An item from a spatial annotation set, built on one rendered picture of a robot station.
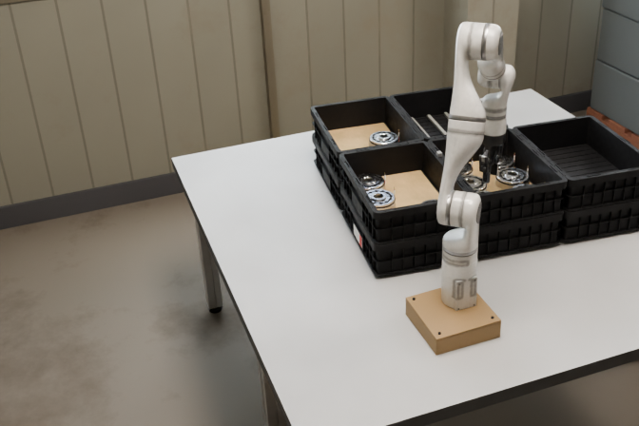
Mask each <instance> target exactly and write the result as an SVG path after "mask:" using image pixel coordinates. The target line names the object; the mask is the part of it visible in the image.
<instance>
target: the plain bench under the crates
mask: <svg viewBox="0 0 639 426"><path fill-rule="evenodd" d="M573 117H575V116H573V115H572V114H570V113H569V112H568V111H566V110H565V109H563V108H561V107H560V106H558V105H556V104H554V103H553V102H551V101H550V100H548V99H546V98H545V97H543V96H542V95H540V94H538V93H537V92H535V91H534V90H532V89H525V90H520V91H516V92H510V95H509V98H508V103H507V114H506V119H507V125H508V126H509V128H513V127H514V126H523V125H529V124H536V123H543V122H548V121H555V120H561V119H568V118H573ZM314 132H315V130H313V131H308V132H303V133H298V134H293V135H288V136H283V137H279V138H273V139H268V140H263V141H258V142H254V143H249V144H243V145H234V146H230V147H225V148H219V149H214V150H209V151H205V152H200V153H194V154H189V155H184V156H180V157H175V158H171V160H172V166H173V169H174V171H175V173H176V175H177V178H178V180H179V182H180V184H181V187H182V189H183V191H184V194H185V196H186V198H187V200H188V203H189V205H190V207H191V210H192V212H193V214H194V217H195V224H196V230H197V238H198V245H199V251H200V258H201V265H202V271H203V285H204V292H205V298H206V303H207V305H208V310H209V312H211V313H219V312H220V311H222V306H223V297H222V289H221V283H220V275H219V272H220V274H221V277H222V279H223V282H224V285H225V287H226V289H227V291H228V294H229V296H230V298H231V299H232V302H233V304H234V306H235V308H236V311H237V313H238V315H239V317H240V320H241V322H242V325H243V328H244V330H245V332H246V334H247V336H248V338H249V340H250V343H251V345H252V347H253V349H254V352H255V354H256V356H257V358H258V366H259V375H260V385H261V402H262V410H263V419H264V426H426V425H429V424H432V423H435V422H439V421H441V420H444V419H447V418H451V417H454V416H459V415H462V414H466V413H469V412H471V411H474V410H478V409H481V408H484V407H487V406H491V405H494V404H496V403H499V402H503V401H506V400H509V399H512V398H516V397H521V396H524V395H526V394H530V393H533V392H536V391H539V390H543V389H546V388H549V387H552V386H555V385H558V384H561V383H564V382H568V381H571V380H574V379H577V378H582V377H585V376H588V375H591V374H595V373H598V372H601V371H604V370H608V369H610V368H613V367H616V366H620V365H623V364H626V363H629V362H633V361H636V360H638V359H639V229H637V230H631V231H627V232H621V233H616V234H610V235H606V236H600V237H595V238H589V239H584V240H580V241H574V242H562V241H560V243H559V244H554V245H549V246H543V247H538V248H533V249H528V250H523V251H517V252H512V253H507V254H502V255H496V256H491V257H486V258H481V259H477V272H476V276H477V293H478V295H479V296H480V297H481V298H482V299H483V300H484V301H485V302H486V303H487V304H488V305H489V306H490V307H491V308H492V310H493V311H494V312H495V313H496V314H497V316H498V317H499V318H500V319H501V329H500V338H496V339H490V340H487V341H483V342H480V343H477V344H474V345H470V346H467V347H463V348H460V349H456V350H454V351H450V352H447V353H443V354H439V355H436V354H435V353H434V351H433V350H432V349H431V347H430V346H429V345H428V343H427V342H426V340H425V339H424V338H423V336H421V335H420V333H419V332H418V331H417V329H416V328H415V326H414V325H413V324H412V322H411V321H410V320H409V318H408V317H407V315H406V298H407V297H411V296H413V295H417V294H421V293H424V292H428V291H431V290H435V289H437V288H441V274H442V265H440V266H435V267H429V268H424V269H418V270H414V271H409V272H403V273H398V274H393V275H388V276H382V277H378V276H376V275H375V274H374V273H373V271H372V269H371V267H370V265H369V263H368V261H367V260H366V259H365V257H364V255H363V253H362V251H361V249H360V247H359V246H358V243H357V241H356V239H355V237H354V235H353V234H352V232H351V230H350V228H349V226H348V224H347V222H346V221H345V220H344V218H343V216H342V214H341V212H342V211H343V210H340V209H339V208H338V206H337V204H336V202H335V200H334V198H333V196H332V195H331V193H330V191H329V189H328V187H327V185H326V183H325V182H324V180H323V178H322V177H321V175H320V172H319V170H318V169H317V167H316V165H315V163H314V160H315V159H316V153H315V151H314V149H315V148H316V147H315V146H314V144H313V142H312V134H313V133H314Z"/></svg>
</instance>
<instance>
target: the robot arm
mask: <svg viewBox="0 0 639 426"><path fill-rule="evenodd" d="M469 60H477V66H478V73H477V82H478V83H479V84H480V85H481V86H482V87H489V88H499V89H501V91H500V92H497V93H491V94H487V95H485V96H484V97H483V100H482V102H481V100H480V98H479V96H478V95H477V93H476V91H475V89H474V85H473V82H472V79H471V76H470V72H469ZM514 80H515V69H514V68H513V66H511V65H506V64H505V61H504V59H503V32H502V29H501V27H500V26H499V25H496V24H490V23H475V22H463V23H461V24H460V26H459V28H458V31H457V36H456V43H455V75H454V87H453V95H452V102H451V107H450V114H449V122H448V130H447V141H446V152H445V162H444V168H443V174H442V180H441V185H440V190H439V195H438V200H437V206H436V207H437V209H436V218H437V221H438V223H440V224H443V225H448V226H454V227H460V228H456V229H452V230H450V231H448V232H447V233H446V234H445V235H444V236H443V239H442V274H441V299H442V301H443V303H444V304H445V305H447V306H449V307H451V308H454V309H455V310H456V311H458V310H462V309H465V308H469V307H473V306H476V293H477V276H476V272H477V252H478V235H479V222H480V217H481V215H480V214H481V208H482V206H481V204H482V202H481V198H480V196H479V195H478V194H476V193H472V192H464V191H457V190H454V186H455V181H456V178H457V176H458V174H459V173H460V171H461V170H462V168H463V167H464V165H465V164H466V163H467V162H468V161H469V160H470V159H471V158H472V157H473V156H474V154H475V153H476V152H477V150H478V149H479V148H480V146H481V144H483V145H484V148H483V155H481V154H480V155H479V171H480V172H483V175H482V182H483V183H486V184H488V183H489V182H490V179H491V174H493V175H496V174H497V170H498V163H499V159H501V158H502V152H503V145H504V143H505V141H506V127H507V119H506V114H507V103H508V98H509V95H510V91H511V89H512V86H513V83H514ZM489 160H491V161H490V162H489Z"/></svg>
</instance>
